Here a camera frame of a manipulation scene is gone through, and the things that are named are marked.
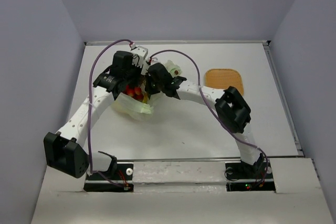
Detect red fake strawberries with leaves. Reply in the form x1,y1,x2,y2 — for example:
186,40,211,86
123,85,144,100

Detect pale green plastic bag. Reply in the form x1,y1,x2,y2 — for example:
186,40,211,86
111,60,182,121

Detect yellow fake banana bunch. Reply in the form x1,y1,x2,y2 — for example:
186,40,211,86
141,92,149,104

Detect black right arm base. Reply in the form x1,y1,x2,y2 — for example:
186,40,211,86
224,163,276,192

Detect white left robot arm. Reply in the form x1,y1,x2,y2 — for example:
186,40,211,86
43,46,148,179

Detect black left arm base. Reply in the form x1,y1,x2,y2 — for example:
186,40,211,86
83,162,134,193

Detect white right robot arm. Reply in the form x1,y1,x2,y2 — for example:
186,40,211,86
145,63,268,178

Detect orange woven mat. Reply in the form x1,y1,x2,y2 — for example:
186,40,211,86
205,69,244,95

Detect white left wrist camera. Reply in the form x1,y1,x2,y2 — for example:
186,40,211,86
130,46,149,76

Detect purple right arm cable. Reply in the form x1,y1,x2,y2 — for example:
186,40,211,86
148,49,269,189

